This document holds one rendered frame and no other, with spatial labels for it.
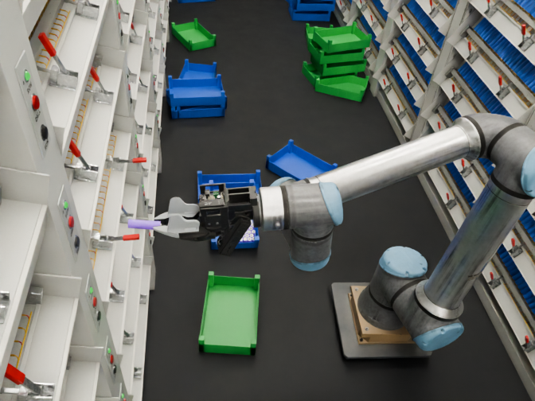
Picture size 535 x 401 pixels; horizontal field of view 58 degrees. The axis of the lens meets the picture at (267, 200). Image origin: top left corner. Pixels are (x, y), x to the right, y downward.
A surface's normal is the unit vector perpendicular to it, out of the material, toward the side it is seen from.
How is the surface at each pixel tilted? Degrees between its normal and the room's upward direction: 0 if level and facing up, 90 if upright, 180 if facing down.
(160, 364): 0
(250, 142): 0
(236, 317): 0
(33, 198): 90
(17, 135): 90
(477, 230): 81
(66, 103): 15
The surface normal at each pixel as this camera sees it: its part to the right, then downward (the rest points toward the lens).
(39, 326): 0.33, -0.70
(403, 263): 0.10, -0.81
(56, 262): 0.11, 0.69
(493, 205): -0.72, 0.31
